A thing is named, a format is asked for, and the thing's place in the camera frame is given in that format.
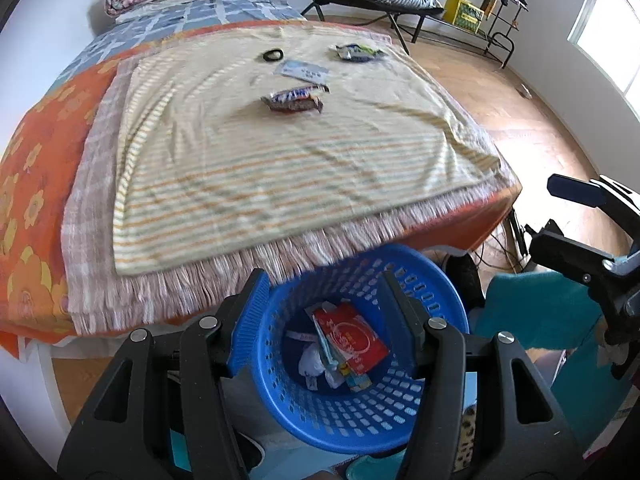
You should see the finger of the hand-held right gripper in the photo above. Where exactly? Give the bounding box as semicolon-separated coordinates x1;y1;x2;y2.
529;220;640;311
547;174;640;241

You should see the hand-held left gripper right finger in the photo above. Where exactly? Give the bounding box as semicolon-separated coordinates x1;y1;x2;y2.
382;270;588;480

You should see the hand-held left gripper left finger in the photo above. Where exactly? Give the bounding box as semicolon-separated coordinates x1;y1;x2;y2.
57;268;271;480

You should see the red carton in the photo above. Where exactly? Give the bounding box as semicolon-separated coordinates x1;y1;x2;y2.
312;302;391;376

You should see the teal wrapper strip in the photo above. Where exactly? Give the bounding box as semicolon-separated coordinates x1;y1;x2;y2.
315;320;341;367

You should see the white tissue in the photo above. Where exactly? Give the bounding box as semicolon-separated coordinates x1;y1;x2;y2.
298;347;328;378

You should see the blue plastic basket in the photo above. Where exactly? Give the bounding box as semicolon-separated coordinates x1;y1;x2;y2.
248;244;471;453

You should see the grey printed card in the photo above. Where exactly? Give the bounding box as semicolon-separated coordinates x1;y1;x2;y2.
274;60;331;83

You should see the teal cloth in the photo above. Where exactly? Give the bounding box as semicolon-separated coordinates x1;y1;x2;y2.
470;270;636;461

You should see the leopard print cloth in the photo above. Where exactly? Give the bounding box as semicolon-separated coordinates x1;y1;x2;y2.
452;405;476;473

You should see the yellow striped cloth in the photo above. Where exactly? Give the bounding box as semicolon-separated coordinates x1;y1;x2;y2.
112;25;503;277

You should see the window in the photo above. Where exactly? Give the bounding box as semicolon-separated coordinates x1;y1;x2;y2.
567;0;640;111

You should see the black clothes rack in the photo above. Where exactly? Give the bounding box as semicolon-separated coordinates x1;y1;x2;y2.
415;0;543;68

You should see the pink plaid fringed cloth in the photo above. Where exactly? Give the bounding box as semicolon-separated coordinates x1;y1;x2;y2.
60;25;521;336

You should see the brown snack bar wrapper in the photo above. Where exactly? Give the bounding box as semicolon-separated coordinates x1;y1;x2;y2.
261;85;331;113

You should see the yellow crate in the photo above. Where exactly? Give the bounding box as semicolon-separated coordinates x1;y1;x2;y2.
444;0;483;28

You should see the blue green snack packet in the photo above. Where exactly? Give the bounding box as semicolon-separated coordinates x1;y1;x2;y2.
334;42;387;63

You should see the blue checked bed sheet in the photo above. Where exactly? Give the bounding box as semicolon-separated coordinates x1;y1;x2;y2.
52;0;308;91

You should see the black cable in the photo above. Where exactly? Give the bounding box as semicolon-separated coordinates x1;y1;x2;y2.
480;210;536;271

